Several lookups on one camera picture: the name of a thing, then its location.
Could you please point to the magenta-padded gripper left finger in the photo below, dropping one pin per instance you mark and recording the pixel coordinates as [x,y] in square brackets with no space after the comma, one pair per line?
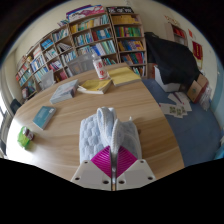
[91,175]

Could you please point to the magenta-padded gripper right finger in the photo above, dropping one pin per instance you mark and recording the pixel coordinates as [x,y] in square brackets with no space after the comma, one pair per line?
[136,173]

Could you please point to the light blue waffle towel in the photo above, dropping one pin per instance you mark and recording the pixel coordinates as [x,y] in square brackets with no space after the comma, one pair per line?
[90,136]

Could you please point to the teal hardcover book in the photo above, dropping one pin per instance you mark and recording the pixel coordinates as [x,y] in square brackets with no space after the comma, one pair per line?
[44,116]

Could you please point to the papers on floor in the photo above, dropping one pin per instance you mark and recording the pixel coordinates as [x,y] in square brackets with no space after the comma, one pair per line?
[175,108]

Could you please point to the green plastic bag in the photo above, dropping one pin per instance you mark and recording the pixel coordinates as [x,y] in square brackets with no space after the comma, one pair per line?
[22,141]

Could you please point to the grey thick book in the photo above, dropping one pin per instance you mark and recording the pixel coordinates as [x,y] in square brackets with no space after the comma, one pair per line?
[64,91]

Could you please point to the white box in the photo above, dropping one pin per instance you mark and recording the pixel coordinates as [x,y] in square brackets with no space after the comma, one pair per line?
[166,86]

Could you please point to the yellow closed book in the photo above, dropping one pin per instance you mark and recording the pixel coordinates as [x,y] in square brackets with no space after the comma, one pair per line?
[124,76]

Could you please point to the dark office chair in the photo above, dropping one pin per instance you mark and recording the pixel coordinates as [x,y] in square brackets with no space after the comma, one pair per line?
[15,106]

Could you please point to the brown cardboard box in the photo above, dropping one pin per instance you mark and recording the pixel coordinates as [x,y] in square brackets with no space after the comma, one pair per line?
[197,88]

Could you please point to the grey mesh chair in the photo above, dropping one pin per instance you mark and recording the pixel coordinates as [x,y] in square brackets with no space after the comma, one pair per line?
[47,80]
[81,65]

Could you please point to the white plastic bottle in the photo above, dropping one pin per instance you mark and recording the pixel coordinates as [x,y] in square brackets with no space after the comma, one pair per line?
[100,68]

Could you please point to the wooden bookshelf unit with books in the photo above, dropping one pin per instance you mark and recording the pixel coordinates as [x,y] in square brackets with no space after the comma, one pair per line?
[100,36]

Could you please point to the red wall hanging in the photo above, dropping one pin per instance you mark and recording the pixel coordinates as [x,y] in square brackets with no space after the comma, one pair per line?
[197,50]

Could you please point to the small wall shelf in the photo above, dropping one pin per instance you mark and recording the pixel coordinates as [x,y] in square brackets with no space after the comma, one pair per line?
[178,32]

